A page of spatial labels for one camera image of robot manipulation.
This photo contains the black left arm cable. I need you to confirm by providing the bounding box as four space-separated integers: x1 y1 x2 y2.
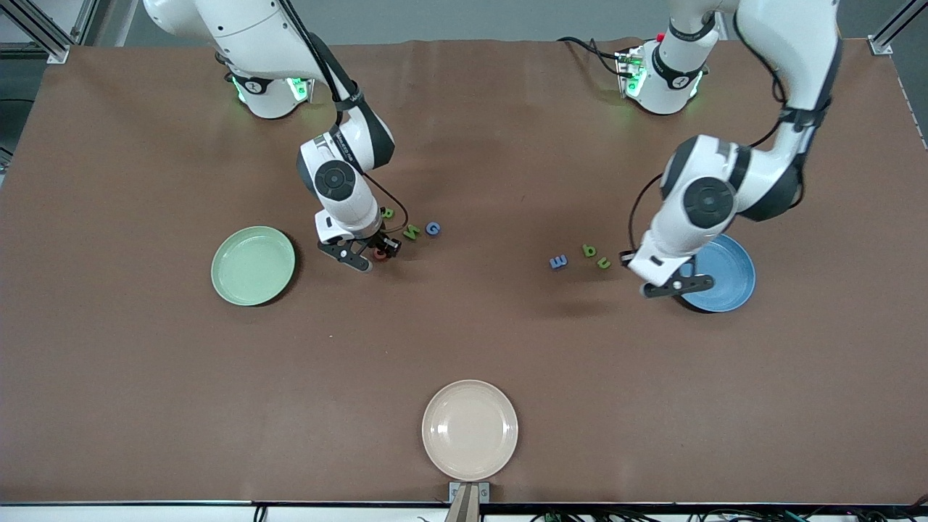
627 7 805 251

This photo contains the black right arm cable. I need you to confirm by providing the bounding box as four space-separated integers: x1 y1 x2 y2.
279 0 410 234

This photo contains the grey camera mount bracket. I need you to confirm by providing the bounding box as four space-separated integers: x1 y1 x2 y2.
446 481 492 522

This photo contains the blue plate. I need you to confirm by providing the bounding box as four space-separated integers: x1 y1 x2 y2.
678 233 756 313

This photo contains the brown table cover mat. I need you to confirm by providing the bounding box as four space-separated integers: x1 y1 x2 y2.
0 38 928 506

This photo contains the black base cable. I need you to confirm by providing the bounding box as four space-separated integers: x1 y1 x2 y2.
557 36 626 78

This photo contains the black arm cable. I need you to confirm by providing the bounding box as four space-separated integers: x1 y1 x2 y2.
279 0 410 234
627 7 805 251

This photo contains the beige plate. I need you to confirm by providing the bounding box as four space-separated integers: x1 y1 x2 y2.
421 379 520 481

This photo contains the white table front rail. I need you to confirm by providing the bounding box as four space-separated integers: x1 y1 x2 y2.
0 505 450 522

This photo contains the light green plate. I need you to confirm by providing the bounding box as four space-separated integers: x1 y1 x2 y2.
210 225 297 307

